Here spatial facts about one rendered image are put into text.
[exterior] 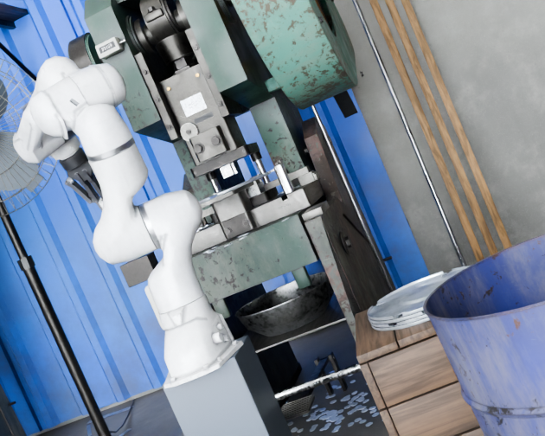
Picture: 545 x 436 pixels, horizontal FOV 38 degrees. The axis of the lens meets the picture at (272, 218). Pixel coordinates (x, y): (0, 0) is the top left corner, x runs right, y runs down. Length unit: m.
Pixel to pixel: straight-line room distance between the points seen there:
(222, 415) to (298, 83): 0.95
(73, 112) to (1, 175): 1.18
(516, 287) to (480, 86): 2.10
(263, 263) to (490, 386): 1.14
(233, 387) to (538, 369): 0.78
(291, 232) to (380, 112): 1.43
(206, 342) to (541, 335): 0.80
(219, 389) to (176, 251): 0.32
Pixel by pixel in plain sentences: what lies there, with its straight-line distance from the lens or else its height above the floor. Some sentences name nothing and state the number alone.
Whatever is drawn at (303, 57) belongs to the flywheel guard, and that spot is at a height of 1.03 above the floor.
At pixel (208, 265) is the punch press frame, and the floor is 0.61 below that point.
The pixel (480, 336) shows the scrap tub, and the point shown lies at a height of 0.45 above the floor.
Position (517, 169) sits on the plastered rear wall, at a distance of 3.59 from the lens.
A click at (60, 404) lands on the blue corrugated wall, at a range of 4.24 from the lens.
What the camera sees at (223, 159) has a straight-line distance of 2.41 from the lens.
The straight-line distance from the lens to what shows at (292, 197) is 2.30.
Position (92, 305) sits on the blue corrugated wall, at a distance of 4.00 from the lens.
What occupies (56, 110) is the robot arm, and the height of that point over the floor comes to 1.09.
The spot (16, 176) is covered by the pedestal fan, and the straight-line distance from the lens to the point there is 2.90.
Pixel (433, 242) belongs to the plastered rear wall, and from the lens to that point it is 3.61.
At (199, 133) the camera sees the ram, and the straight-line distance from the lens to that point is 2.42.
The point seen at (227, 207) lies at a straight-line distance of 2.32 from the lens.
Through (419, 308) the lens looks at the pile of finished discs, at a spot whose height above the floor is 0.38.
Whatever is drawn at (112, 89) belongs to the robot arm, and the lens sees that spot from 1.79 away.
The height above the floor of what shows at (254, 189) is 0.75.
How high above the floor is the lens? 0.80
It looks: 3 degrees down
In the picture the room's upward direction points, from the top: 23 degrees counter-clockwise
